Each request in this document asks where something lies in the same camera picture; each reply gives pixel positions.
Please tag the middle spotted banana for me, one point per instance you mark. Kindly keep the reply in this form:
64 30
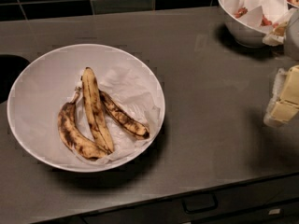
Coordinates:
94 112

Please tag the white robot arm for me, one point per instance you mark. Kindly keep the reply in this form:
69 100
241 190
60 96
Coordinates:
291 44

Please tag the small white drawer label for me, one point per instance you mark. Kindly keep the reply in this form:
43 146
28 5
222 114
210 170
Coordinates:
274 211

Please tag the red fruit pieces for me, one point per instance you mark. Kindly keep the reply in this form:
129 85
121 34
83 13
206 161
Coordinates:
254 18

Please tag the large white bowl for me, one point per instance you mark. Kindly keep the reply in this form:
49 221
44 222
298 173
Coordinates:
44 86

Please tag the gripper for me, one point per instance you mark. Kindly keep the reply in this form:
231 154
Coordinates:
286 97

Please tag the spotted banana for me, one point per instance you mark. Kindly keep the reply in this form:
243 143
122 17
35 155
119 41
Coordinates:
135 128
94 112
72 137

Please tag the left spotted banana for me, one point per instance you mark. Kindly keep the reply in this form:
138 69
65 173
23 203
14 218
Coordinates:
72 137

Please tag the black drawer handle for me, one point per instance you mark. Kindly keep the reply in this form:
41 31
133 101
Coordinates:
199 203

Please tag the right spotted banana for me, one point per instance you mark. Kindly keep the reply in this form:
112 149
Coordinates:
135 128

